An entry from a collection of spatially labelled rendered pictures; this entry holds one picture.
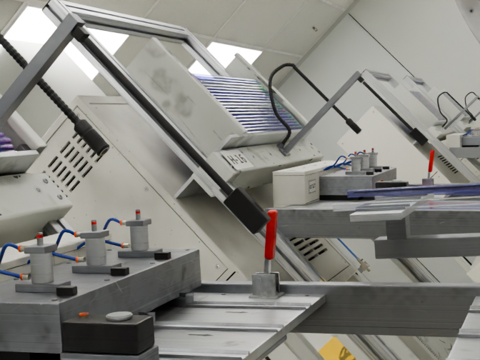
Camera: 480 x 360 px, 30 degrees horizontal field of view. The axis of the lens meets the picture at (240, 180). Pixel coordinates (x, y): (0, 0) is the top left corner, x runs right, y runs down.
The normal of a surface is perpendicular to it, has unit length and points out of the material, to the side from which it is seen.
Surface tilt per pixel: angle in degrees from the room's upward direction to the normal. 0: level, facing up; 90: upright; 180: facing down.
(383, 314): 90
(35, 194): 90
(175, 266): 133
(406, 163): 90
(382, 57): 90
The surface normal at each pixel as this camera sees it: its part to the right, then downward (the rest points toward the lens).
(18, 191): 0.65, -0.70
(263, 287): -0.33, 0.07
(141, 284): 0.94, -0.03
